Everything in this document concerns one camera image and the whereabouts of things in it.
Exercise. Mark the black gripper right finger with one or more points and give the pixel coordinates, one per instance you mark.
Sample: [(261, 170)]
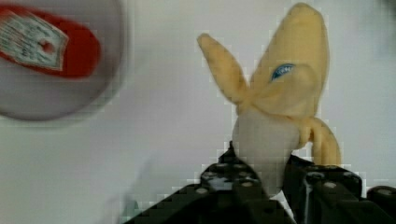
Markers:
[(330, 194)]

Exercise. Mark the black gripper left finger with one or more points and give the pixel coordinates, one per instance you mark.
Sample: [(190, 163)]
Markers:
[(228, 192)]

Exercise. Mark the plush peeled banana toy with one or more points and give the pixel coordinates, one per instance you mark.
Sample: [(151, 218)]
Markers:
[(277, 107)]

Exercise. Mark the grey round plate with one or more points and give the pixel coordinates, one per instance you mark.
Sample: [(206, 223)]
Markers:
[(32, 96)]

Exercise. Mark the plush red ketchup bottle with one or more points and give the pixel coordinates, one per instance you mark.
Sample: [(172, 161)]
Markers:
[(46, 43)]

